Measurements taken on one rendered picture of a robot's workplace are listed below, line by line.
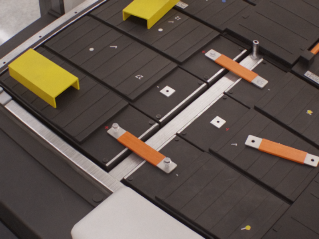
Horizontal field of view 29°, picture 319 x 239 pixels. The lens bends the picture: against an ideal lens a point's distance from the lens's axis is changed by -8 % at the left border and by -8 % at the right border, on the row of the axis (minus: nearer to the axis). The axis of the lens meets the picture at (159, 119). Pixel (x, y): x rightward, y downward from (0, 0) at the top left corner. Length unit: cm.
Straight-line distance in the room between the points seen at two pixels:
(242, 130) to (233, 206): 18
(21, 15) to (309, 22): 206
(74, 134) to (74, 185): 23
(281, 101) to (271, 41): 18
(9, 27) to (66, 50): 183
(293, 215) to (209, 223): 15
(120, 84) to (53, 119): 16
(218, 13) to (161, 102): 31
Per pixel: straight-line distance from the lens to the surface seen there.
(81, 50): 142
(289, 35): 146
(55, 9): 174
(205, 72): 136
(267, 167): 118
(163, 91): 132
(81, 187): 103
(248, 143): 121
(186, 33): 144
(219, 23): 148
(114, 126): 123
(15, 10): 335
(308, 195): 114
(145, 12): 145
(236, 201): 113
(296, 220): 111
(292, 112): 128
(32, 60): 137
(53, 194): 103
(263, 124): 125
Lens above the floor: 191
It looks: 46 degrees down
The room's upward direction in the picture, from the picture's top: 2 degrees counter-clockwise
